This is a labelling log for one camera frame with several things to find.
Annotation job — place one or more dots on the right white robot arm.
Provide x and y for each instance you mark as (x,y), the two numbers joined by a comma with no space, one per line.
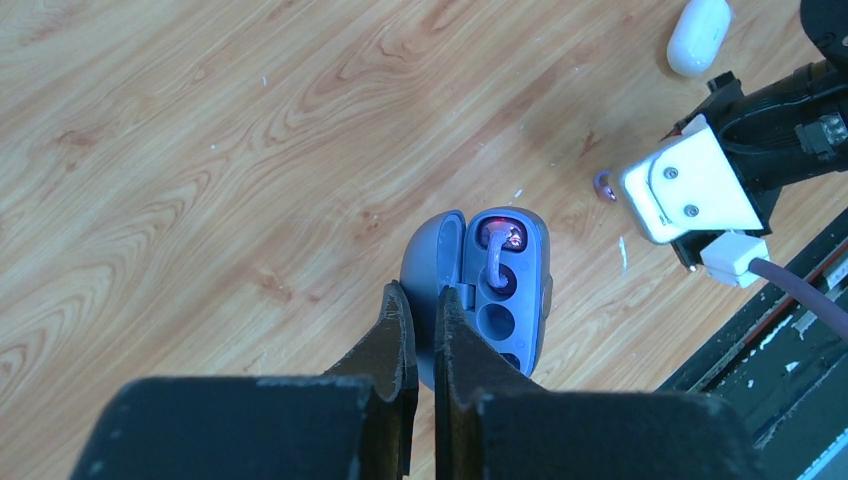
(825,24)

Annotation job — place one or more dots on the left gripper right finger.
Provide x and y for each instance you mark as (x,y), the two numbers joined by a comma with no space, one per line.
(492,422)

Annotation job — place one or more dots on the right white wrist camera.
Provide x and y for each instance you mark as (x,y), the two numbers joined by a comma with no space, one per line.
(688,186)

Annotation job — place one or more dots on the purple earbud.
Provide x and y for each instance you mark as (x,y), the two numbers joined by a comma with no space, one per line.
(603,188)
(499,235)

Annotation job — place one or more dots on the blue-grey earbud case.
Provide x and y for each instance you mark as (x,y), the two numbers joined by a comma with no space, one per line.
(445,252)

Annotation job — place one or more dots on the white earbud charging case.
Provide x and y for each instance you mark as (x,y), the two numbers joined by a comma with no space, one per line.
(698,35)

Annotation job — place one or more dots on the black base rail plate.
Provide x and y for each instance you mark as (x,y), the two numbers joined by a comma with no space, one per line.
(785,374)

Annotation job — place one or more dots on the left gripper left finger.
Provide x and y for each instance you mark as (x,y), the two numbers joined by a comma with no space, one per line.
(354,421)

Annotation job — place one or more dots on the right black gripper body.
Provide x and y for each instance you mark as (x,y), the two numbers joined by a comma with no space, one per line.
(790,131)

